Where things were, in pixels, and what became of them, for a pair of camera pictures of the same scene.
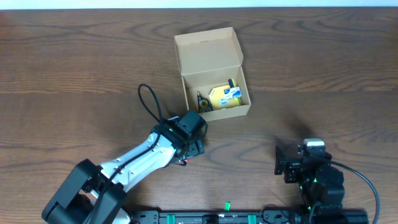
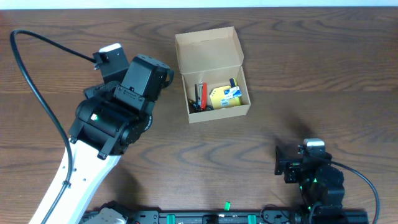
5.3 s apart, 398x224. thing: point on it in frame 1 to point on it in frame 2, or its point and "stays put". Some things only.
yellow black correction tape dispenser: x=204 y=104 to x=194 y=107
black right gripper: x=292 y=166 stays put
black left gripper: x=199 y=147 to x=166 y=83
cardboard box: x=207 y=60 stays put
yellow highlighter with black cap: x=233 y=84 stays put
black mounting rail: x=247 y=216 stays put
